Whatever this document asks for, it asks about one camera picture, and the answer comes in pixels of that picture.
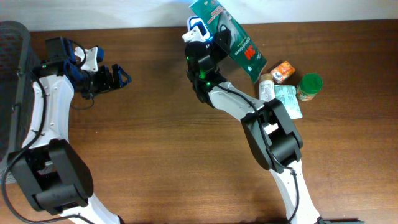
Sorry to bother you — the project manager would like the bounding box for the white barcode scanner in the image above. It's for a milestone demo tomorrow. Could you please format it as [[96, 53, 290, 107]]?
[[187, 16, 213, 40]]

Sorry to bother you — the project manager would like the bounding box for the green wipes package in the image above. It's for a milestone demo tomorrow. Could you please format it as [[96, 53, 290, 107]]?
[[190, 0, 267, 83]]

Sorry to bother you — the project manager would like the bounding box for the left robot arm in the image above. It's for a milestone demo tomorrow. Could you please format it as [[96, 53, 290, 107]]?
[[6, 37, 131, 223]]

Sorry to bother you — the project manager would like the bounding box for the grey plastic basket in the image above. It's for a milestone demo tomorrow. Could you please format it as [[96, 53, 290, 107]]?
[[1, 21, 40, 175]]

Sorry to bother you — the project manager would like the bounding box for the teal tissue pack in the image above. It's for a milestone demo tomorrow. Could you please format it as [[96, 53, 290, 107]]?
[[275, 85, 303, 119]]

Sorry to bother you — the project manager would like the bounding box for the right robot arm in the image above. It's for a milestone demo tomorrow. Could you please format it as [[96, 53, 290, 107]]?
[[182, 28, 324, 224]]

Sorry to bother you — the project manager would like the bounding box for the orange tissue pack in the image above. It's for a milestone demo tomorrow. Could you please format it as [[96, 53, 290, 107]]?
[[270, 61, 296, 84]]

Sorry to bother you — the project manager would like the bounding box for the green lid jar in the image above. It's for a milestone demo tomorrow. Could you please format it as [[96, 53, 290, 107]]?
[[296, 73, 323, 101]]

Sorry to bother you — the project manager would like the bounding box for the white tube gold cap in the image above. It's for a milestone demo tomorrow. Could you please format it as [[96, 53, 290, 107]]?
[[259, 73, 275, 102]]

